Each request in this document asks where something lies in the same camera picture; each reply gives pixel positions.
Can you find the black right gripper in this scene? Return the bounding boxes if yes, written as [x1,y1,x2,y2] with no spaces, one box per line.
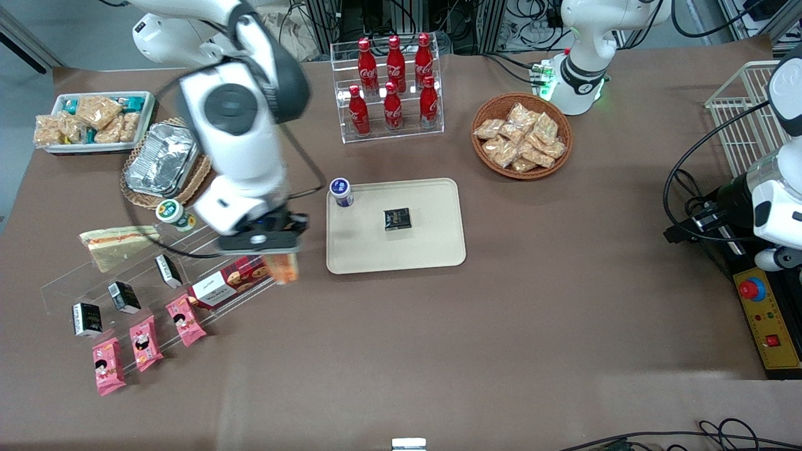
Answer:
[217,212,309,255]

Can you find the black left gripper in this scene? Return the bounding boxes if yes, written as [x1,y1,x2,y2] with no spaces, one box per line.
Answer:
[663,172,756,246]

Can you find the triangle sandwich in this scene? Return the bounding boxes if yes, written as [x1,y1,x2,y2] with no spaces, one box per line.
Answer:
[262,251,300,286]
[78,225,161,274]

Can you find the beige plastic tray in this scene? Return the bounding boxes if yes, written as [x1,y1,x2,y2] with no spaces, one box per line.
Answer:
[326,178,467,275]

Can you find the white rectangular snack tray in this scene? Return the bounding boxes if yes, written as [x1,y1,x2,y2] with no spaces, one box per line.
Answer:
[47,91,157,155]

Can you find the red plaid cookie box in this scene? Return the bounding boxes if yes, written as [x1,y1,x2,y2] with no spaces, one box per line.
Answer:
[188,254,279,310]

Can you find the blue lid yogurt cup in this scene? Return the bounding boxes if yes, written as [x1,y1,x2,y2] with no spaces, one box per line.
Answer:
[330,178,355,208]

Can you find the green lid cup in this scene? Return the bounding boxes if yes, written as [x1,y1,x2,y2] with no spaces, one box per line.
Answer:
[155,199,197,233]

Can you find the yellow control box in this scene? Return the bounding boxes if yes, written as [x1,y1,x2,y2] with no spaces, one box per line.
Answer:
[733,266,801,371]

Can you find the small black carton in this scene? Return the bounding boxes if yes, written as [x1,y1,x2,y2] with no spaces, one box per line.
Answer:
[154,254,183,289]
[72,303,103,338]
[108,281,142,314]

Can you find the pink snack packet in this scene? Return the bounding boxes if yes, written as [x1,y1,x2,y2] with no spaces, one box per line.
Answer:
[165,294,207,348]
[129,315,164,373]
[92,337,127,397]

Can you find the silver foil container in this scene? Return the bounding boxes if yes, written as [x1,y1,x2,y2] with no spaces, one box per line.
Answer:
[124,123,200,195]

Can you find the red cola bottle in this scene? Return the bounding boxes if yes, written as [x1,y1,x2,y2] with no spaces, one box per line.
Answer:
[419,76,439,129]
[386,35,407,91]
[348,85,370,137]
[383,81,403,132]
[357,38,378,96]
[415,33,434,85]

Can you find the clear acrylic bottle rack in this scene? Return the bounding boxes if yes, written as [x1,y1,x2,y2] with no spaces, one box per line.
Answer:
[330,33,445,145]

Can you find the foil trays in wicker basket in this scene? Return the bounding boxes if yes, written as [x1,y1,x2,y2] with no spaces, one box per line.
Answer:
[120,117,212,210]

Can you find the crumpled beige paper bag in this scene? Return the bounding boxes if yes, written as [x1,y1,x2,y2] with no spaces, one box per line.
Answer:
[257,5,321,63]

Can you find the clear acrylic stepped stand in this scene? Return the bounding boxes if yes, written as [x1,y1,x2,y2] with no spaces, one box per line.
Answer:
[41,207,295,376]

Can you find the large bagged cereal bar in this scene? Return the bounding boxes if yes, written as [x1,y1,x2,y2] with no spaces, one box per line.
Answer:
[76,95,123,130]

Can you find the round brown wicker basket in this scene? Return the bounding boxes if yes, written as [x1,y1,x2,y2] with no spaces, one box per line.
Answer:
[471,93,573,180]

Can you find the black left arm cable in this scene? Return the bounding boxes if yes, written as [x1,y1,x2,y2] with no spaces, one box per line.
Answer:
[663,100,773,244]

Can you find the white wire basket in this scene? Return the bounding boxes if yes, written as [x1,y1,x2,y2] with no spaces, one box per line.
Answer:
[704,60,791,179]

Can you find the black floor cables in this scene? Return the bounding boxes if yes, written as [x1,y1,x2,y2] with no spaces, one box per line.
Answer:
[558,418,802,451]

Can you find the aluminium frame rack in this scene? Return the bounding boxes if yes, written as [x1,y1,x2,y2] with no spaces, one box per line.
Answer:
[304,0,509,56]

